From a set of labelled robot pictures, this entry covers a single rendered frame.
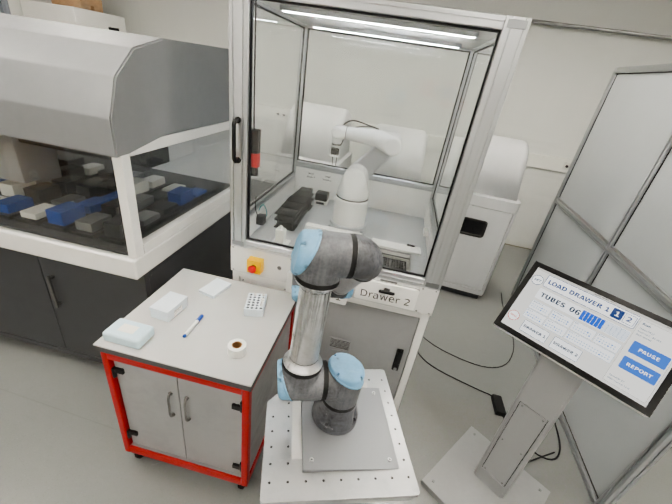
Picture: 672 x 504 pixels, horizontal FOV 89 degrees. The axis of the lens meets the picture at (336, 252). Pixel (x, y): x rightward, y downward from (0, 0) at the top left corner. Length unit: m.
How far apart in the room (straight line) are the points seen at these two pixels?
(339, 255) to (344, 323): 1.03
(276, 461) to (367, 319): 0.86
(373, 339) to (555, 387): 0.80
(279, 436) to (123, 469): 1.08
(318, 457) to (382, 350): 0.86
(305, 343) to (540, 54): 4.25
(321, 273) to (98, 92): 1.10
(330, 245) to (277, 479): 0.67
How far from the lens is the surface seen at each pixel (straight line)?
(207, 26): 5.41
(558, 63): 4.79
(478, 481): 2.21
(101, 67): 1.62
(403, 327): 1.78
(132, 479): 2.10
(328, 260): 0.80
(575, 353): 1.52
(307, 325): 0.92
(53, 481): 2.22
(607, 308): 1.56
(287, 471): 1.16
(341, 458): 1.18
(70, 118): 1.66
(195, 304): 1.68
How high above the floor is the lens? 1.77
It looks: 28 degrees down
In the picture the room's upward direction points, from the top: 9 degrees clockwise
